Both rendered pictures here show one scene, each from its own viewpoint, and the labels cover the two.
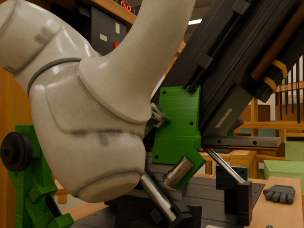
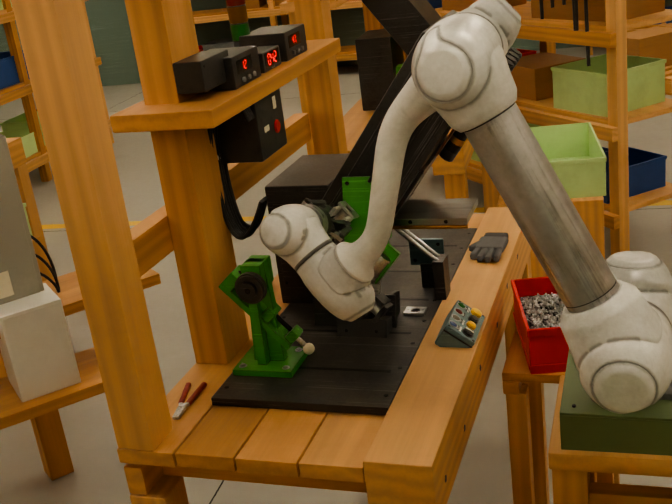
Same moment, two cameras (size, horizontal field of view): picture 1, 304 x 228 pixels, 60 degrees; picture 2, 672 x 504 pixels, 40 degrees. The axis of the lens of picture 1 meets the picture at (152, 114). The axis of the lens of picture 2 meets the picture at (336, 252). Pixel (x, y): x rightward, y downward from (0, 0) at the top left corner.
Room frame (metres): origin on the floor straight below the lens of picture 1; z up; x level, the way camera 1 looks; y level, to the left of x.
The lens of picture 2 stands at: (-1.49, 0.34, 1.92)
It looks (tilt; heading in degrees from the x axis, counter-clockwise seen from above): 21 degrees down; 352
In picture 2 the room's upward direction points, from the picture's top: 8 degrees counter-clockwise
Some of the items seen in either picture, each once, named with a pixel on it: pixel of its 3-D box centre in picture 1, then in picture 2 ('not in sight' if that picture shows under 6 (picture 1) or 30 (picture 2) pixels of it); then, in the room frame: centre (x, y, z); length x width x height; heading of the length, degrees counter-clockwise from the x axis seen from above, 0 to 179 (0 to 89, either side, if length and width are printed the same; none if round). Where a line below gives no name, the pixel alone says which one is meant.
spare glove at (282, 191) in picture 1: (278, 193); (487, 247); (0.99, -0.47, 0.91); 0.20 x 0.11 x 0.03; 149
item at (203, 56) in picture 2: not in sight; (203, 71); (0.66, 0.27, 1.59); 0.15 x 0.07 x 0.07; 151
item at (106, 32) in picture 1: (95, 42); (250, 124); (0.81, 0.18, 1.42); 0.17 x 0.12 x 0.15; 151
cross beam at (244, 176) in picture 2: not in sight; (222, 186); (0.99, 0.26, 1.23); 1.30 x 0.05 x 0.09; 151
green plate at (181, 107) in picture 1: (181, 124); (369, 214); (0.72, -0.08, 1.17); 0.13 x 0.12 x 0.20; 151
